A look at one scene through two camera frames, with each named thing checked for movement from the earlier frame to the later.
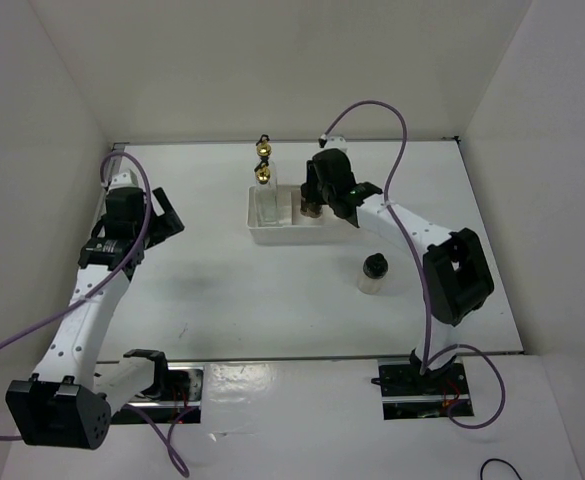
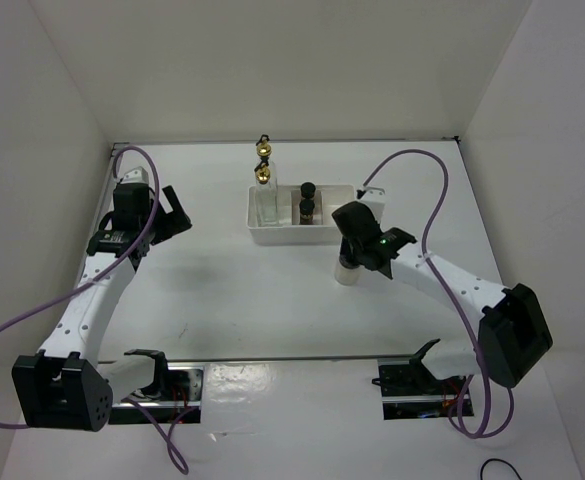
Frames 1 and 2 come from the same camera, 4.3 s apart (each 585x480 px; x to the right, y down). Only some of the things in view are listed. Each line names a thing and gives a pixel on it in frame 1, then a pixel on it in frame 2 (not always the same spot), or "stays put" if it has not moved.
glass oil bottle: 266,192 stays put
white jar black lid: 375,267 -> 346,270
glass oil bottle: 264,149 stays put
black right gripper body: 327,194 -> 348,249
